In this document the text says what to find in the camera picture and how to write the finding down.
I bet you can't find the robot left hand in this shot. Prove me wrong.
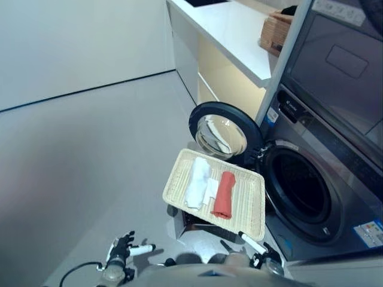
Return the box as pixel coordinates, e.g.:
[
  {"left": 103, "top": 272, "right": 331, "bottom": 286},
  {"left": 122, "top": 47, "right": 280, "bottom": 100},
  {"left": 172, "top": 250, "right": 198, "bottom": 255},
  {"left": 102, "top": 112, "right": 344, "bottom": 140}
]
[{"left": 106, "top": 230, "right": 157, "bottom": 267}]

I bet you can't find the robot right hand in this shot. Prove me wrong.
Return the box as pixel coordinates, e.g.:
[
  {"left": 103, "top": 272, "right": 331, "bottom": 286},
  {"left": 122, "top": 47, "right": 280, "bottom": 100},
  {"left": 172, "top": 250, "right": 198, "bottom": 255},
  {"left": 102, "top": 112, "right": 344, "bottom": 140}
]
[{"left": 238, "top": 231, "right": 284, "bottom": 269}]

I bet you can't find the red cloth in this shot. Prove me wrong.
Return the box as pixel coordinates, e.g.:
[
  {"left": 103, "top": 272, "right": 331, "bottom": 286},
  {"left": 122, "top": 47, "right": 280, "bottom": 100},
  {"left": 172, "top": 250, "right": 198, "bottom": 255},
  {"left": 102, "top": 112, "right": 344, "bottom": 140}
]
[{"left": 211, "top": 171, "right": 236, "bottom": 220}]

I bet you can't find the grey front-load washing machine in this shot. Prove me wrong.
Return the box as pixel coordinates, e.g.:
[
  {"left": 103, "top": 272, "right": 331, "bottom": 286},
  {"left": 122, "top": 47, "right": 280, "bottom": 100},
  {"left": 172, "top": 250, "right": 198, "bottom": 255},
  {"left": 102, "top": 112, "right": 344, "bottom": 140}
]
[{"left": 259, "top": 83, "right": 383, "bottom": 264}]

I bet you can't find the round glass washing machine door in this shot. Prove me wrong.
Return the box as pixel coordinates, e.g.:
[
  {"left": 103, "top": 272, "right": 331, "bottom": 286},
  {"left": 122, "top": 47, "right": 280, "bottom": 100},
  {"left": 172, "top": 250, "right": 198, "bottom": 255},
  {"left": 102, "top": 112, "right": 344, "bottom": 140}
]
[{"left": 188, "top": 101, "right": 266, "bottom": 165}]

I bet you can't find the silver robot right leg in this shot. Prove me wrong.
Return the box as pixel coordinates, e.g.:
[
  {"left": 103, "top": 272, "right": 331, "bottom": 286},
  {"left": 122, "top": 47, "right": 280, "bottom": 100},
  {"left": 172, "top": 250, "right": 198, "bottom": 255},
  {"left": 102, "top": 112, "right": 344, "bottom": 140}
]
[{"left": 209, "top": 252, "right": 251, "bottom": 267}]

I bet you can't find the silver robot leg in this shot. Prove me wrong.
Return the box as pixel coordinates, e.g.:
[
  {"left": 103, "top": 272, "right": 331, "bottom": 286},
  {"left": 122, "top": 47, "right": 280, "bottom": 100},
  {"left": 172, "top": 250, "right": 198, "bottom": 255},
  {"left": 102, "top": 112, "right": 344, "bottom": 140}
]
[
  {"left": 163, "top": 252, "right": 208, "bottom": 267},
  {"left": 209, "top": 252, "right": 251, "bottom": 267}
]

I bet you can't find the cream wicker basket tray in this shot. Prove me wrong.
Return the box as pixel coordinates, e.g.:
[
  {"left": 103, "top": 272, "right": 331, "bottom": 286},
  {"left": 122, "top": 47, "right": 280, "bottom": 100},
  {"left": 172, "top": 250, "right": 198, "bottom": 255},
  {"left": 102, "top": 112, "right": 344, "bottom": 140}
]
[{"left": 162, "top": 148, "right": 266, "bottom": 242}]

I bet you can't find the silver robot left leg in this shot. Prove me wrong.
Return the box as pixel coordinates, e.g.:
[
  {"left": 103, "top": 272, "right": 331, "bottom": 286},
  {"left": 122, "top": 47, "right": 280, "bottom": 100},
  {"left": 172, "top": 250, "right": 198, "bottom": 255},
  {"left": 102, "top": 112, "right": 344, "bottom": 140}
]
[{"left": 163, "top": 252, "right": 208, "bottom": 267}]

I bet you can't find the small flat white cloth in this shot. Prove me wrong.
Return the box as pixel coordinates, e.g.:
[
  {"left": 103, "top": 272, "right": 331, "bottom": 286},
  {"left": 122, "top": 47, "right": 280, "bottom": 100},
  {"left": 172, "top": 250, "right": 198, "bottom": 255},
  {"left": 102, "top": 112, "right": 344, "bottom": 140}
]
[{"left": 203, "top": 178, "right": 219, "bottom": 206}]

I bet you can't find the white rolled cloth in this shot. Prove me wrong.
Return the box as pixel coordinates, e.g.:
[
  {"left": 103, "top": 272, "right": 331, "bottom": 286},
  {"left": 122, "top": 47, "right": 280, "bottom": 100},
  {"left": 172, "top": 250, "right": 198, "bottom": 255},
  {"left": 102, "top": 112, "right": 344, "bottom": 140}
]
[{"left": 183, "top": 157, "right": 212, "bottom": 210}]

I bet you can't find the dark stacked dryer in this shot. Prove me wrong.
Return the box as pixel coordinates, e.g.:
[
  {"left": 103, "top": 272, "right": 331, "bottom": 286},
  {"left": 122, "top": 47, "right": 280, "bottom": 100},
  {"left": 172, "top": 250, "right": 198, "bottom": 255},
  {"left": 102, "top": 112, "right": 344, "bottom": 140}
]
[{"left": 281, "top": 0, "right": 383, "bottom": 141}]

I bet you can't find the small brown woven basket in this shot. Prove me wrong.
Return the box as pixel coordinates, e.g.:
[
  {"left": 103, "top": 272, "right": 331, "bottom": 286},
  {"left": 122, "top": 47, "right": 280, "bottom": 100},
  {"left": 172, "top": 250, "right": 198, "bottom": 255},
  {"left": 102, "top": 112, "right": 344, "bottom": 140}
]
[{"left": 259, "top": 5, "right": 297, "bottom": 57}]

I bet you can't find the white counter cabinet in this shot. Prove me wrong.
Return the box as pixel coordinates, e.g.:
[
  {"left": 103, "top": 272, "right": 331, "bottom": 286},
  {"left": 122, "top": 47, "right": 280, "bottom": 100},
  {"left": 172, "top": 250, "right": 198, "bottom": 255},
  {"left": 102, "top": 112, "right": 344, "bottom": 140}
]
[{"left": 166, "top": 0, "right": 296, "bottom": 120}]

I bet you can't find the black sink basin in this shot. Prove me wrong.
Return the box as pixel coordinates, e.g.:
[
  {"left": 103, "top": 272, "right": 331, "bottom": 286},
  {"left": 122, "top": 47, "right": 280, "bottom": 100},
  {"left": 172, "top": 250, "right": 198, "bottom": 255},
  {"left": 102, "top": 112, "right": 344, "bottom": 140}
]
[{"left": 185, "top": 0, "right": 230, "bottom": 7}]

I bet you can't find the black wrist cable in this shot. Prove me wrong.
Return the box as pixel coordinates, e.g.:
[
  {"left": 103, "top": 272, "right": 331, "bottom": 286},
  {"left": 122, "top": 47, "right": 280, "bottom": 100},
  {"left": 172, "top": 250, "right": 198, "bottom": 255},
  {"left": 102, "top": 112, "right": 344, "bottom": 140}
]
[{"left": 59, "top": 261, "right": 104, "bottom": 286}]

